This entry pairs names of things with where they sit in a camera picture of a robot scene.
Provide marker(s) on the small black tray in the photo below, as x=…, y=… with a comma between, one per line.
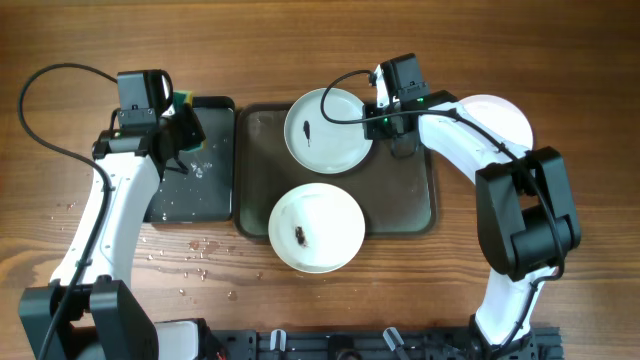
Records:
x=204, y=193

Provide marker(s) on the green yellow sponge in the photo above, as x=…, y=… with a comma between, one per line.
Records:
x=185, y=97

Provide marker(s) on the white plate with dark smear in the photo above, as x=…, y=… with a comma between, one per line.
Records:
x=502, y=117

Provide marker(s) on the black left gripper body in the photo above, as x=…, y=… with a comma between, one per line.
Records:
x=187, y=128

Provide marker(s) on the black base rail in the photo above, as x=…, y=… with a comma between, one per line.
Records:
x=360, y=342

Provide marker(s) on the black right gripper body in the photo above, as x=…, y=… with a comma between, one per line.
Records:
x=382, y=128

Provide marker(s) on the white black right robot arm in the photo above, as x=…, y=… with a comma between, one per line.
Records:
x=526, y=217

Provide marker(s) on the large dark brown tray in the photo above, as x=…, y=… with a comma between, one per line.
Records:
x=397, y=196

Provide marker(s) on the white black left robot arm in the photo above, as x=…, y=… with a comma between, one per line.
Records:
x=87, y=310

